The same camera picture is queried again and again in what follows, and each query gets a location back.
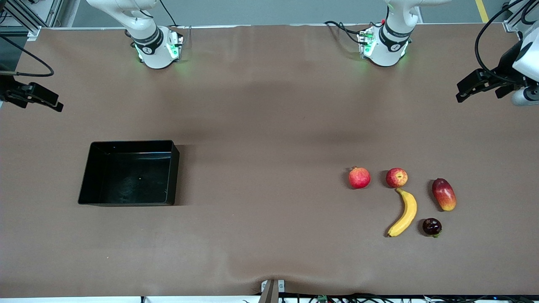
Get aluminium frame profile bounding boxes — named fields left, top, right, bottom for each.
left=0, top=0, right=64, bottom=40
left=503, top=0, right=539, bottom=33

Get red yellow apple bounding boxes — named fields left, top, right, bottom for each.
left=386, top=167, right=408, bottom=188

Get black plastic box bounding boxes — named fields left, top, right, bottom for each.
left=78, top=140, right=180, bottom=207

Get dark purple mangosteen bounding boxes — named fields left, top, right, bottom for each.
left=422, top=218, right=443, bottom=238

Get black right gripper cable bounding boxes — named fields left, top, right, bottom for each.
left=0, top=36, right=54, bottom=78

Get yellow banana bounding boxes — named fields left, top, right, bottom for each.
left=387, top=188, right=418, bottom=238

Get brown table mat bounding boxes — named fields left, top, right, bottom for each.
left=0, top=23, right=539, bottom=298

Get black left arm base cables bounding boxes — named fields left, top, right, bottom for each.
left=323, top=20, right=366, bottom=45

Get black right arm base cable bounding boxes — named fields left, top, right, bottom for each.
left=159, top=0, right=192, bottom=40

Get red yellow mango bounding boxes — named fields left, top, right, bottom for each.
left=432, top=178, right=457, bottom=212

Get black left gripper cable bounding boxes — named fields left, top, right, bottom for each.
left=475, top=0, right=528, bottom=73

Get grey metal mount bracket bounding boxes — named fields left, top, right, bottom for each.
left=260, top=279, right=286, bottom=303

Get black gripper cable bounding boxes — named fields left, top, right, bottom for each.
left=475, top=0, right=528, bottom=73
left=0, top=36, right=54, bottom=78

